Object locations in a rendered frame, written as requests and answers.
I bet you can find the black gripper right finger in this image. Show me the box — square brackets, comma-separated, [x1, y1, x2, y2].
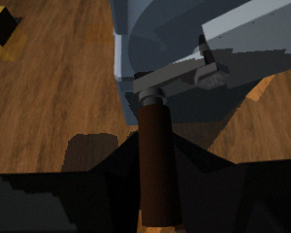
[173, 132, 291, 233]

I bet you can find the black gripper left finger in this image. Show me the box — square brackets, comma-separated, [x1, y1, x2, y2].
[0, 132, 141, 233]

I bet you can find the yellow rectangular block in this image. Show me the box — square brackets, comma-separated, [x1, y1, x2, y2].
[0, 6, 17, 48]

